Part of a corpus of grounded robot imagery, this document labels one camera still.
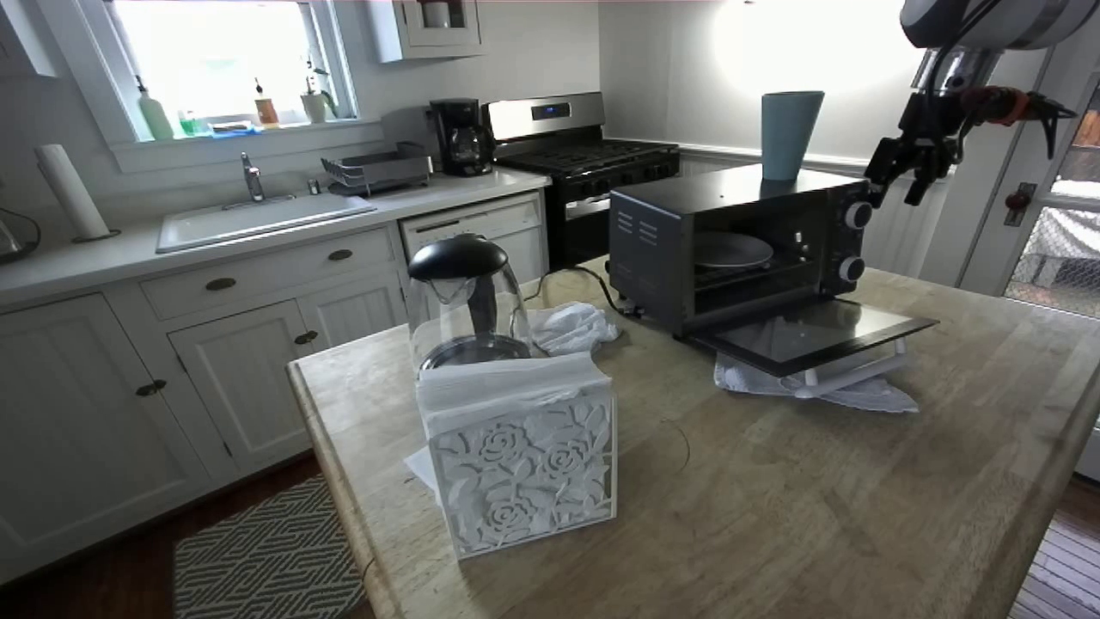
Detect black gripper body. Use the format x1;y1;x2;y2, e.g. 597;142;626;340
864;92;961;207

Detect black oven knob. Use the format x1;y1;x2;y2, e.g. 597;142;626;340
835;254;866;287
842;201;873;230

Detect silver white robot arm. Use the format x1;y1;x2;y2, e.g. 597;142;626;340
864;0;1100;207

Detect black toaster oven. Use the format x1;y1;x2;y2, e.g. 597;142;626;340
609;164;930;374

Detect grey plate inside oven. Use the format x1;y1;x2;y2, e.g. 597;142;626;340
695;233;774;273

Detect white paned door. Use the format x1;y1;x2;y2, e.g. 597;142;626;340
915;44;1100;320

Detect teal plastic cup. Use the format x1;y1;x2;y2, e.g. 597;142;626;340
760;89;824;182

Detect white crumpled cloth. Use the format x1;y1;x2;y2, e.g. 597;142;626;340
713;345;919;416

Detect stainless steel stove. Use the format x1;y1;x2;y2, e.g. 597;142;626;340
488;92;682;269

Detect white dishwasher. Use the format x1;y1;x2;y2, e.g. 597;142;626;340
399;194;550;287

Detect black coffee maker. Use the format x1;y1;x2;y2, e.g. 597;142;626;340
430;100;493;174

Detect glass electric kettle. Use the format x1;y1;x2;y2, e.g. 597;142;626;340
408;233;534;371

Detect white floral napkin holder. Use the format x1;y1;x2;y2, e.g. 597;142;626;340
417;353;620;561

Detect dish drying rack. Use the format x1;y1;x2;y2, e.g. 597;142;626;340
324;142;433;197

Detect orange soap bottle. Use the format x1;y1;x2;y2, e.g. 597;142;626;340
254;84;278;127

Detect chrome faucet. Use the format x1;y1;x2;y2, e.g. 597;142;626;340
241;151;263;202

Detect white kitchen sink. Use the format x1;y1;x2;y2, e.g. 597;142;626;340
156;194;377;254

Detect green soap bottle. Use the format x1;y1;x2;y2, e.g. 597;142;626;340
135;77;174;142

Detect patterned floor mat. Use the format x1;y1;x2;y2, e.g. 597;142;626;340
174;477;364;619

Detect white base cabinets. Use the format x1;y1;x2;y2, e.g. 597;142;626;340
0;187;535;582

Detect paper towel roll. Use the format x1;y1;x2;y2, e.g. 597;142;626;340
34;143;110;241

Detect black oven power cord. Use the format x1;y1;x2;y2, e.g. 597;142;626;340
535;265;623;320

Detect white wall cabinet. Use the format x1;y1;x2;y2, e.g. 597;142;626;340
368;0;480;61

